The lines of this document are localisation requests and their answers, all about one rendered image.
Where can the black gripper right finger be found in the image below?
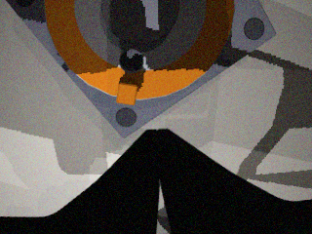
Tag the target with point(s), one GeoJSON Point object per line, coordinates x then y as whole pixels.
{"type": "Point", "coordinates": [202, 197]}

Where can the orange and grey round plate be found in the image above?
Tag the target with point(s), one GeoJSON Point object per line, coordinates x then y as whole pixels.
{"type": "Point", "coordinates": [170, 64]}

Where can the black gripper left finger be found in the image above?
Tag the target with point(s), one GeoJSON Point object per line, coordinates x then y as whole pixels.
{"type": "Point", "coordinates": [124, 200]}

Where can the dark grey square base plate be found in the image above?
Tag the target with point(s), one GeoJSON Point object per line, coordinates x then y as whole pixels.
{"type": "Point", "coordinates": [144, 22]}

